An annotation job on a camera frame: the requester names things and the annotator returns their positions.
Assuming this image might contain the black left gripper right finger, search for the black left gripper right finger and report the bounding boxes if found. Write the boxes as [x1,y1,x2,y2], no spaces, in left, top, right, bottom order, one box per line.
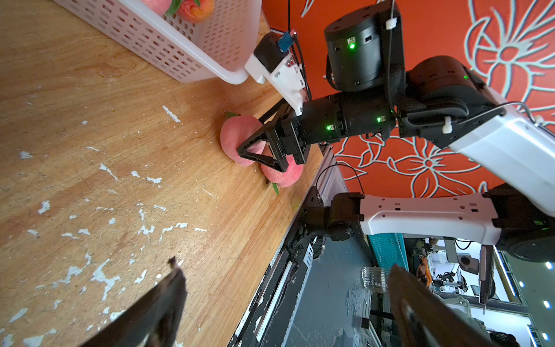
[387,265,492,346]

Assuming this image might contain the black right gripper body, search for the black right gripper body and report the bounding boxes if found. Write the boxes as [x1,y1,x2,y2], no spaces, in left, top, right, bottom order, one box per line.
[281,1,406,163]

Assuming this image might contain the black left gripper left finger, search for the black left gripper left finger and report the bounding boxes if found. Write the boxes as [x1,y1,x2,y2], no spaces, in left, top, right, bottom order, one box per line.
[82,257,187,346]

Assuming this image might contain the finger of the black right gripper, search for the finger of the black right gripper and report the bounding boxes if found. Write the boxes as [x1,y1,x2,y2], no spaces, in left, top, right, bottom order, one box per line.
[258,98,288,124]
[237,117,289,173]

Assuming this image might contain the pink red peach front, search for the pink red peach front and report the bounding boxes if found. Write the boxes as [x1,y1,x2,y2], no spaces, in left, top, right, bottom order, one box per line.
[261,156,304,195]

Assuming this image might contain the red orange peach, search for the red orange peach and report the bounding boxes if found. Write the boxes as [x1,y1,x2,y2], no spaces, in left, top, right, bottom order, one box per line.
[177,0,215,24]

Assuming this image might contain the pink peach with leaf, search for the pink peach with leaf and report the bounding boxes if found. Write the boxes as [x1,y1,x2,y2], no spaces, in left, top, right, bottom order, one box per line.
[142,0,173,16]

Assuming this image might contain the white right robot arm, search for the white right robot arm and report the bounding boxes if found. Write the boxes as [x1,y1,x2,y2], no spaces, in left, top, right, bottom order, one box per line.
[237,1,554,263]

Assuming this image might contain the white plastic basket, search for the white plastic basket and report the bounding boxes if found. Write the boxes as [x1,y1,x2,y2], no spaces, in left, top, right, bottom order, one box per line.
[59,0,262,85]

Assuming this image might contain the teal plastic crate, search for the teal plastic crate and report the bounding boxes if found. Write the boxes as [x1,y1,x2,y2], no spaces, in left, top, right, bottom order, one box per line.
[368,233,408,270]

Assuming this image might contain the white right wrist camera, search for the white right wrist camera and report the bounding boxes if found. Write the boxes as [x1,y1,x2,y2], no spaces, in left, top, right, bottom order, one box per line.
[245,32,309,116]

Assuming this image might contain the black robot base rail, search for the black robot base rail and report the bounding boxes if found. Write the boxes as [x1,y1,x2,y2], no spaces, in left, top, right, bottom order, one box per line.
[228,149,376,346]

